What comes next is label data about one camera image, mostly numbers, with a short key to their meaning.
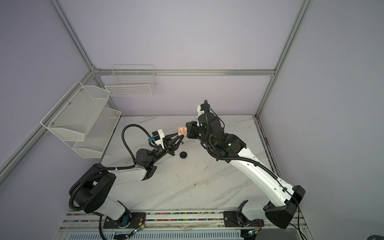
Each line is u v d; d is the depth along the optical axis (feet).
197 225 2.40
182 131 2.28
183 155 3.20
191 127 1.82
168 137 2.21
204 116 1.63
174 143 2.24
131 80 3.12
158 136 2.01
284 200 1.25
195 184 2.80
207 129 1.47
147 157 1.99
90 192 1.45
